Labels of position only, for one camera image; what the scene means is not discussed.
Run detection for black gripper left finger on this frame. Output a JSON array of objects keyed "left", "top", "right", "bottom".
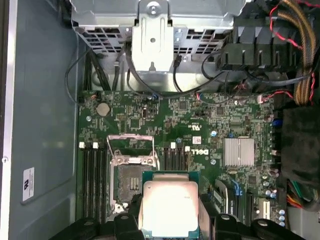
[{"left": 49, "top": 193, "right": 144, "bottom": 240}]

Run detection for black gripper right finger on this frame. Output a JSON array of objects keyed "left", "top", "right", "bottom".
[{"left": 199, "top": 193, "right": 308, "bottom": 240}]

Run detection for silver CPU green board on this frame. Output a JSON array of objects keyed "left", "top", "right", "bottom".
[{"left": 138, "top": 171, "right": 201, "bottom": 238}]

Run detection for CPU socket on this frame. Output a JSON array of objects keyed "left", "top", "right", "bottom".
[{"left": 108, "top": 149, "right": 161, "bottom": 218}]

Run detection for black expansion slot blue latch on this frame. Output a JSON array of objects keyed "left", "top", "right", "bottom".
[{"left": 231, "top": 179, "right": 244, "bottom": 220}]

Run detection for white expansion slot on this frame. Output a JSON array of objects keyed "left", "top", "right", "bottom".
[{"left": 261, "top": 199, "right": 271, "bottom": 219}]

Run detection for RAM slot black latches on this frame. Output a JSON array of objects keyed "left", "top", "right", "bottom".
[
  {"left": 163, "top": 147, "right": 171, "bottom": 172},
  {"left": 100, "top": 147, "right": 108, "bottom": 225},
  {"left": 87, "top": 147, "right": 96, "bottom": 222},
  {"left": 176, "top": 147, "right": 184, "bottom": 172}
]

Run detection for RAM slot white latches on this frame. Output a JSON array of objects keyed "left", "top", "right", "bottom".
[
  {"left": 78, "top": 141, "right": 89, "bottom": 221},
  {"left": 170, "top": 141, "right": 178, "bottom": 172},
  {"left": 91, "top": 141, "right": 102, "bottom": 223},
  {"left": 183, "top": 146, "right": 191, "bottom": 172}
]

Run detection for silver chipset heatsink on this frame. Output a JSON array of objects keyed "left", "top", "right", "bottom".
[{"left": 223, "top": 136, "right": 255, "bottom": 167}]

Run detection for black plastic cover box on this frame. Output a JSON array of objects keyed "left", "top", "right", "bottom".
[{"left": 279, "top": 106, "right": 320, "bottom": 206}]

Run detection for silver coin battery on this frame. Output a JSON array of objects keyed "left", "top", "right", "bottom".
[{"left": 96, "top": 103, "right": 111, "bottom": 117}]

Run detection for green motherboard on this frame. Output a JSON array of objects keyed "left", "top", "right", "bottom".
[{"left": 77, "top": 89, "right": 288, "bottom": 240}]

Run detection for black PC case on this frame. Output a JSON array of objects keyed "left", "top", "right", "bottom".
[{"left": 0, "top": 0, "right": 320, "bottom": 240}]

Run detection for silver metal drive cage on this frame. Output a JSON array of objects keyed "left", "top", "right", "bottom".
[{"left": 70, "top": 0, "right": 237, "bottom": 94}]

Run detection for multicolour power wires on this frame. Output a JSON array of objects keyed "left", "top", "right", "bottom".
[{"left": 286, "top": 178, "right": 320, "bottom": 212}]

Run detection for grey flat cable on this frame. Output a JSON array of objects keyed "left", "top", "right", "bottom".
[{"left": 246, "top": 71, "right": 313, "bottom": 88}]

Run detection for red black twisted wire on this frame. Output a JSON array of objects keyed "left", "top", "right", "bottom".
[{"left": 269, "top": 4, "right": 320, "bottom": 106}]

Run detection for black plastic bracket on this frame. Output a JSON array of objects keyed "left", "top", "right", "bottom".
[{"left": 217, "top": 17, "right": 301, "bottom": 75}]

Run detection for yellow power wire bundle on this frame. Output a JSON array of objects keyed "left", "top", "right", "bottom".
[{"left": 277, "top": 0, "right": 317, "bottom": 106}]

